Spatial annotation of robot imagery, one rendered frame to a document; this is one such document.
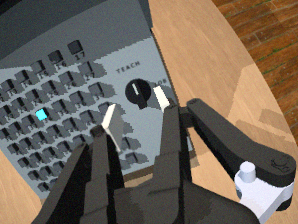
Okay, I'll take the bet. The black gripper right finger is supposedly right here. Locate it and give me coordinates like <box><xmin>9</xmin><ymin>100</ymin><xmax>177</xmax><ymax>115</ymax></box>
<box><xmin>144</xmin><ymin>86</ymin><xmax>296</xmax><ymax>224</ymax></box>

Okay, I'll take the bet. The grey box with dark base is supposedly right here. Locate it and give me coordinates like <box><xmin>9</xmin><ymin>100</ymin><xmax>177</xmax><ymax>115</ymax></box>
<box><xmin>0</xmin><ymin>0</ymin><xmax>177</xmax><ymax>199</ymax></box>

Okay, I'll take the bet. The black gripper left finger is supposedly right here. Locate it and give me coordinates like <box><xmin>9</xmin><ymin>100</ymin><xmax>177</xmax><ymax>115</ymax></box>
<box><xmin>31</xmin><ymin>104</ymin><xmax>125</xmax><ymax>224</ymax></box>

